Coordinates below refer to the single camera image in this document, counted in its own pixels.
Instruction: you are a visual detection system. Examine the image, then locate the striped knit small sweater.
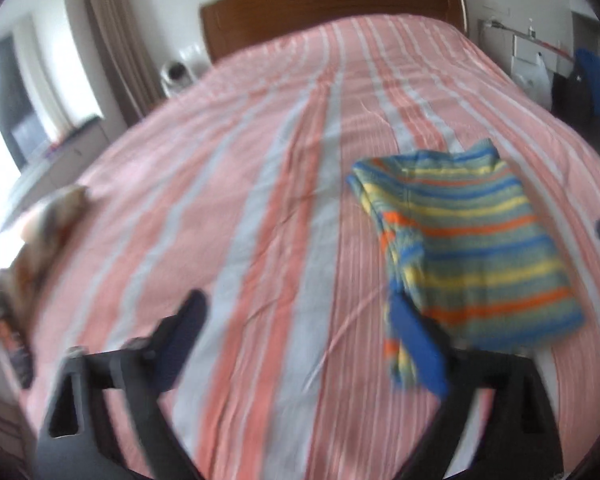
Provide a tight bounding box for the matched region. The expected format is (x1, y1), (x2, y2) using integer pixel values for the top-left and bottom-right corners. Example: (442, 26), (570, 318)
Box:
(345, 138), (586, 390)

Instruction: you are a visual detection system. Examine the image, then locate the black smartphone lit screen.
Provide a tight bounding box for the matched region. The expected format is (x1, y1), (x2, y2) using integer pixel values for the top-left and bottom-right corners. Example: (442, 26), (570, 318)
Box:
(0, 318), (34, 390)

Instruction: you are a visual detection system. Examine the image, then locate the blue and black bag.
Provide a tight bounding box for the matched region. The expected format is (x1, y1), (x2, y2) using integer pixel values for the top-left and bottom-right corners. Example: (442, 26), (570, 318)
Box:
(550, 48), (600, 155)

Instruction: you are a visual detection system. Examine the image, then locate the chevron patterned pillow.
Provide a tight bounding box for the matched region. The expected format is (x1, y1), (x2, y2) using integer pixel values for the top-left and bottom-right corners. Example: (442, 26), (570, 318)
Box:
(0, 184), (90, 330)

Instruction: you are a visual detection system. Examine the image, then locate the white window side cabinet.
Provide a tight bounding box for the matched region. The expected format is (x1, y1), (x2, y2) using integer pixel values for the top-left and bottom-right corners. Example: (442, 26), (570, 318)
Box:
(4, 116), (110, 226)

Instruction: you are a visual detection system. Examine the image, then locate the pink grey striped bedspread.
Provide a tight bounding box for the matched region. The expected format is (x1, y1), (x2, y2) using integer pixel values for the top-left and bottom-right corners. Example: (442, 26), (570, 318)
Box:
(19, 15), (600, 479)

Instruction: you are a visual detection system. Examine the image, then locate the white round fan heater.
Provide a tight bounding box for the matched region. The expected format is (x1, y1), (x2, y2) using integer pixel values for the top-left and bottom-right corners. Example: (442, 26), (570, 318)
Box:
(160, 61), (196, 98)

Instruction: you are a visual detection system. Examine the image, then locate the beige curtain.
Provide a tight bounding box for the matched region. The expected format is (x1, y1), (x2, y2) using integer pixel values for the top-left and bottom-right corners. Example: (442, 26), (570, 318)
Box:
(86, 0), (164, 126)

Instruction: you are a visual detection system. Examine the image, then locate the brown wooden headboard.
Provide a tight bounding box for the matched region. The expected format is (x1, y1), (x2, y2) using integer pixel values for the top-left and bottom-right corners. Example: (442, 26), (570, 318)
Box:
(199, 0), (469, 63)

